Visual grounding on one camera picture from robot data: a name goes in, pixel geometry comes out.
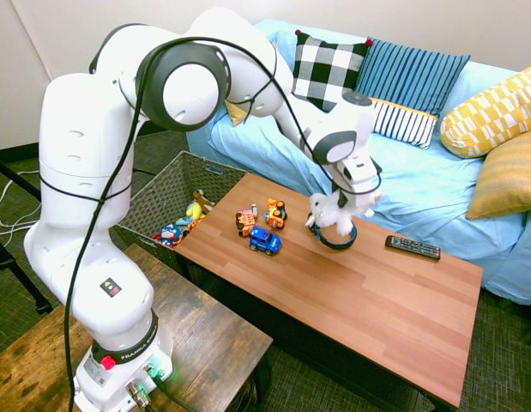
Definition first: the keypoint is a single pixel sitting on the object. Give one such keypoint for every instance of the mustard yellow pillow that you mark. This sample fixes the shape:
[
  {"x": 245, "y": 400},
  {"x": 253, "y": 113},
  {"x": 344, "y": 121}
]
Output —
[{"x": 509, "y": 176}]

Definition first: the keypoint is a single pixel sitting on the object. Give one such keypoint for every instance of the light blue sofa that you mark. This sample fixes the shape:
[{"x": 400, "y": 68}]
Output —
[{"x": 419, "y": 189}]

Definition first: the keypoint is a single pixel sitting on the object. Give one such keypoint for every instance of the white stuffed animal toy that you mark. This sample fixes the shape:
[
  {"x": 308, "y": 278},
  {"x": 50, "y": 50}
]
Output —
[{"x": 331, "y": 210}]

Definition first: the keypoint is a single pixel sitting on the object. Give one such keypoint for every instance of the grey wicker basket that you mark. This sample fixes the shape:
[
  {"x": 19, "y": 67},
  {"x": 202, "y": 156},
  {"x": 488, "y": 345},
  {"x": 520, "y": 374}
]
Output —
[{"x": 170, "y": 189}]

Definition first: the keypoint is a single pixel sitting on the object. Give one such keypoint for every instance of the blue black headphones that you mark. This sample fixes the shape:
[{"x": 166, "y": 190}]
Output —
[{"x": 333, "y": 244}]

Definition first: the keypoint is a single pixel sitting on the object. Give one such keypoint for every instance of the brown plush toy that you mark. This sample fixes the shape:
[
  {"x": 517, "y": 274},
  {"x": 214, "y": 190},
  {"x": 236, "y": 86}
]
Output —
[{"x": 201, "y": 201}]

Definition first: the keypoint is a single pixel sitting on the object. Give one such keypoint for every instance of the blue striped pillow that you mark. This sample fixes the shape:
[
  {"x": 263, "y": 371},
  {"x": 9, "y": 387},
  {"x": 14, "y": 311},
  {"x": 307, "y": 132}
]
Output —
[{"x": 411, "y": 73}]

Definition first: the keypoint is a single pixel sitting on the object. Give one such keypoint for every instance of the orange patterned plush toy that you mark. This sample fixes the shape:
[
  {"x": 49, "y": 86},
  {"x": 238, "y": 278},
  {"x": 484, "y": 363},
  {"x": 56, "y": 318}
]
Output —
[{"x": 192, "y": 225}]

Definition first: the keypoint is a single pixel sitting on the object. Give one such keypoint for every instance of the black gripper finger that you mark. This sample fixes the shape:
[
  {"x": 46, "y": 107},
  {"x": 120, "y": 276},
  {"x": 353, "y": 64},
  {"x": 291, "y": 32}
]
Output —
[{"x": 343, "y": 199}]

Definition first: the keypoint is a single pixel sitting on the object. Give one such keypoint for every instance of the orange toy truck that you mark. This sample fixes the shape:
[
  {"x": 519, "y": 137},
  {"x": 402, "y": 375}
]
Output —
[{"x": 275, "y": 214}]

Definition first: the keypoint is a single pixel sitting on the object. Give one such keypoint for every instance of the yellow white patterned pillow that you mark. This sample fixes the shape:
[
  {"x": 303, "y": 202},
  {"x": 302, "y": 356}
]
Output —
[{"x": 488, "y": 116}]

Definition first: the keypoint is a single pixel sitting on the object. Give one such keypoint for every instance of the Captain America plush toy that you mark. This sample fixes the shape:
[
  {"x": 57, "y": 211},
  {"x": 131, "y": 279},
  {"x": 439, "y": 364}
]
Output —
[{"x": 168, "y": 235}]

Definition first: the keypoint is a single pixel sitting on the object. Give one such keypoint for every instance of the black remote control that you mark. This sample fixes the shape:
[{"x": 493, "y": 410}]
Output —
[{"x": 413, "y": 247}]

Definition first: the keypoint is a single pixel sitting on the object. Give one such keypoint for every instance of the black white checkered pillow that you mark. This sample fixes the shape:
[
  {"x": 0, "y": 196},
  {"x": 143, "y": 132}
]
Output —
[{"x": 325, "y": 68}]

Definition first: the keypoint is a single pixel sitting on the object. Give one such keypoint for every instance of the red toy fire truck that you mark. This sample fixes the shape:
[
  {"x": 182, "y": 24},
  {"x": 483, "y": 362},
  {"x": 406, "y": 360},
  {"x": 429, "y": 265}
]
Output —
[{"x": 247, "y": 219}]

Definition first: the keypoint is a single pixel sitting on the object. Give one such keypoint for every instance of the yellow blue plush toy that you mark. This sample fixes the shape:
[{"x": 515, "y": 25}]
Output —
[{"x": 194, "y": 211}]

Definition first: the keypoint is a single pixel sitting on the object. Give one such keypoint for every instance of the blue toy car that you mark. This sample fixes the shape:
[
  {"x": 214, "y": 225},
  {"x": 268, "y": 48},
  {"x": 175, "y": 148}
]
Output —
[{"x": 265, "y": 240}]

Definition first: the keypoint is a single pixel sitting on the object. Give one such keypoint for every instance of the black tripod stand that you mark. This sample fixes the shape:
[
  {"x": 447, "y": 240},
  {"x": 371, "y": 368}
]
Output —
[{"x": 16, "y": 266}]

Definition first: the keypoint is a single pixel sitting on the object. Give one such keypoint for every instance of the reddish wooden coffee table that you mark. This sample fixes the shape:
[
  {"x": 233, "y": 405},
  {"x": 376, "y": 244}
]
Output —
[{"x": 333, "y": 292}]

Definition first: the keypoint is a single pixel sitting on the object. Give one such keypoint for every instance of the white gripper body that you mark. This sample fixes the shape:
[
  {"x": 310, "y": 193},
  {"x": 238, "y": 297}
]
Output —
[{"x": 359, "y": 176}]

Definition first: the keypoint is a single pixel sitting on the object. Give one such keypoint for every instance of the rustic dark wood table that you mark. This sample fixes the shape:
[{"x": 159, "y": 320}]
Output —
[{"x": 196, "y": 335}]

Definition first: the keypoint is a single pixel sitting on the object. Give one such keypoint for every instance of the white navy striped pillow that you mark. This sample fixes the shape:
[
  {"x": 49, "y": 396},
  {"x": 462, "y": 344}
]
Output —
[{"x": 404, "y": 122}]

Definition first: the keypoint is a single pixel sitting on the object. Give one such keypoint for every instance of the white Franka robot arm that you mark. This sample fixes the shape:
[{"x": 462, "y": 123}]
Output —
[{"x": 93, "y": 206}]

